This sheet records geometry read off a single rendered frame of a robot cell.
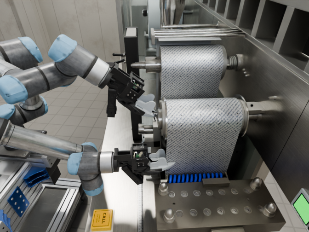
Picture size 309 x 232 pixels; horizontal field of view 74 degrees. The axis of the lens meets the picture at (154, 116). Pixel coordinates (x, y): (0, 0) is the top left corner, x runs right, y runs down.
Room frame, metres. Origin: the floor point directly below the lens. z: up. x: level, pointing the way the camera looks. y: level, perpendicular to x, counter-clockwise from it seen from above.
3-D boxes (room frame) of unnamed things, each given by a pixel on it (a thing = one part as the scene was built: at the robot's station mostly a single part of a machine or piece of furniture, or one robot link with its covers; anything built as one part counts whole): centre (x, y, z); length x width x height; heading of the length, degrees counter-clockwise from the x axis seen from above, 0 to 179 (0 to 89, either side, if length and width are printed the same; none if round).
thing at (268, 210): (0.34, -0.37, 1.05); 0.04 x 0.04 x 0.04
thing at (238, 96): (0.56, -0.28, 1.25); 0.15 x 0.01 x 0.15; 3
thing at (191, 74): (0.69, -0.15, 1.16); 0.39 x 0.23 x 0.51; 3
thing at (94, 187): (0.49, 0.24, 1.01); 0.11 x 0.08 x 0.11; 19
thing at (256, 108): (0.56, -0.33, 1.28); 0.06 x 0.05 x 0.02; 93
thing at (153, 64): (0.80, 0.01, 1.34); 0.06 x 0.06 x 0.06; 3
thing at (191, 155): (0.49, -0.16, 1.12); 0.23 x 0.01 x 0.18; 93
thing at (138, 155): (0.48, 0.08, 1.12); 0.12 x 0.08 x 0.09; 93
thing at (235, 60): (0.81, -0.31, 1.34); 0.07 x 0.07 x 0.07; 3
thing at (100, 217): (0.37, 0.19, 0.91); 0.07 x 0.07 x 0.02; 3
